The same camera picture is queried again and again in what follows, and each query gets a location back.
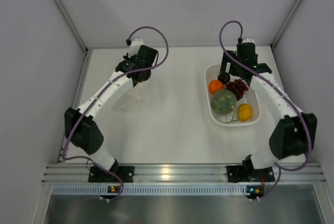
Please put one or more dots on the aluminium front rail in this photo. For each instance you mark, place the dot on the aluminium front rail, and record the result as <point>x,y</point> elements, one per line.
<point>167,174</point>

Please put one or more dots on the left aluminium corner post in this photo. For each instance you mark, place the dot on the left aluminium corner post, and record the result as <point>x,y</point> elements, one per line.
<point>70,24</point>

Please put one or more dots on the white perforated plastic basket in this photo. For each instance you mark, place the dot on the white perforated plastic basket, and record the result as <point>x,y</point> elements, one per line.
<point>231,120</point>

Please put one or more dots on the fake orange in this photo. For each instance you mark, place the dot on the fake orange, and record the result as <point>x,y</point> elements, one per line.
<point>214,86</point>

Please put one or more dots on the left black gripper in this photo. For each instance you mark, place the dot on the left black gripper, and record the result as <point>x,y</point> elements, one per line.
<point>129,58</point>

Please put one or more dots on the fake green melon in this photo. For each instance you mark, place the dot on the fake green melon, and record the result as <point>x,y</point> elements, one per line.
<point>223,102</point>

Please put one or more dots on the fake yellow lemon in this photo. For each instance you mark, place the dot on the fake yellow lemon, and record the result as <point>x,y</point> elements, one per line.
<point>245,112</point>

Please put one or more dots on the fake dark plum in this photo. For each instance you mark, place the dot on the fake dark plum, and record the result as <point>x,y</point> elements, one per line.
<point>224,78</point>

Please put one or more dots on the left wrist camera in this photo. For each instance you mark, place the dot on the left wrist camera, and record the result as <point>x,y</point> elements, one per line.
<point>134,45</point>

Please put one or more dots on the white slotted cable duct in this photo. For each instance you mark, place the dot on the white slotted cable duct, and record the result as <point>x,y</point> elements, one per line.
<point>156,190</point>

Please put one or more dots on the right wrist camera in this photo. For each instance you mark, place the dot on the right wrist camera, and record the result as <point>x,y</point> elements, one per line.
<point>245,40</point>

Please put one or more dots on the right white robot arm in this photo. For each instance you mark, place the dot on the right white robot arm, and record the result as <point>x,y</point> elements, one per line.
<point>294,133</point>

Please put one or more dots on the right aluminium corner post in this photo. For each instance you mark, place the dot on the right aluminium corner post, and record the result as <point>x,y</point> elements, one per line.
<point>287,20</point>

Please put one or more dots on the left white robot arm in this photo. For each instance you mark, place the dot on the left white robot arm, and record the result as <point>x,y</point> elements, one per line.
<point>82,124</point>

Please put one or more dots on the aluminium corner post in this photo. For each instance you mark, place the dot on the aluminium corner post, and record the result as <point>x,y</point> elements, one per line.
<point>70,24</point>
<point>287,20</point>

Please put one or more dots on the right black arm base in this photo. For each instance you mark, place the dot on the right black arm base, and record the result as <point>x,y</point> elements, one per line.
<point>239,173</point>

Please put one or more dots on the polka dot zip bag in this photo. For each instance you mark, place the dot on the polka dot zip bag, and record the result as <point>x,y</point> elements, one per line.
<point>148,94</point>

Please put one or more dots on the left aluminium side rail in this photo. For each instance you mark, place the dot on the left aluminium side rail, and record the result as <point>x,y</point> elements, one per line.
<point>79,86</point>

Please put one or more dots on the fake red grapes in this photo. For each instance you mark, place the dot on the fake red grapes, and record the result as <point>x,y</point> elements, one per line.
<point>238,88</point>

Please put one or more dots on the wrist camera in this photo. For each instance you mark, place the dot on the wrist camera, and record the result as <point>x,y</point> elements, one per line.
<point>245,40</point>
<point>134,45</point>

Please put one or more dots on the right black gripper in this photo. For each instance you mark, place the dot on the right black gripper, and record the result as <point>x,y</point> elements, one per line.
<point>227,59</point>

